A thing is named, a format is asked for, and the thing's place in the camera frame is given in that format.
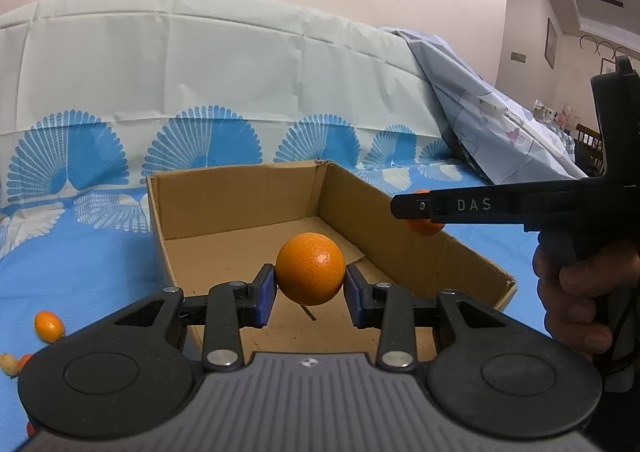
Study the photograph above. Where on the small red-orange fruit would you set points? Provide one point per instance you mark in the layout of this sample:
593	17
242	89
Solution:
25	361

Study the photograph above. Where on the wooden chair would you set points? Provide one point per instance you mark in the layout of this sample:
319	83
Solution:
589	137

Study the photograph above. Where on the small orange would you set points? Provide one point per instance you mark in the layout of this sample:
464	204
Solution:
425	228

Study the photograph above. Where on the wall switch plate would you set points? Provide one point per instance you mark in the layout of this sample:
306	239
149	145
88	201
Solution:
518	56

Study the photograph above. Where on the person's right hand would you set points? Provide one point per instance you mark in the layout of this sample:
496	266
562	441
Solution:
570	302

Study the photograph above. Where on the pale yellow longan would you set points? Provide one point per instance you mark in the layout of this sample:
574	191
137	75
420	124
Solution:
8	364

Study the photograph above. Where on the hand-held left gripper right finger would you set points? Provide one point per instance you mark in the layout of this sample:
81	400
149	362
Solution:
354	294

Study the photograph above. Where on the cardboard box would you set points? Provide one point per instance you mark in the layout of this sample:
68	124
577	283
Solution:
240	212

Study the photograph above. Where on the small framed wall picture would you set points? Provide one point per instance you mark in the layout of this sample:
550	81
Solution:
550	42

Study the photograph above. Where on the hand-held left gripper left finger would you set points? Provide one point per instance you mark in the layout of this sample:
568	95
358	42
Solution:
266	294

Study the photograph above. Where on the blue fan-print tablecloth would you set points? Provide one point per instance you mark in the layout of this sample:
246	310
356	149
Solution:
200	81

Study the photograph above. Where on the orange kumquat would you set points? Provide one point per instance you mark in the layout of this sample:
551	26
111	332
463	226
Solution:
48	325

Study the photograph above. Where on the light blue printed cloth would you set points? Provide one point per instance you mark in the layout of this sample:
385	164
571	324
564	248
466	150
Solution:
480	111

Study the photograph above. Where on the large orange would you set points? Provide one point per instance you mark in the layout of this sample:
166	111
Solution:
310	269

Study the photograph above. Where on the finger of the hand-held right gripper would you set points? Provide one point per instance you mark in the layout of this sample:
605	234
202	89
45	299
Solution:
410	207

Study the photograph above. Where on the small red fruit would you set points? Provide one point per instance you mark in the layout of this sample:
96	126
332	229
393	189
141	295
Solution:
31	428

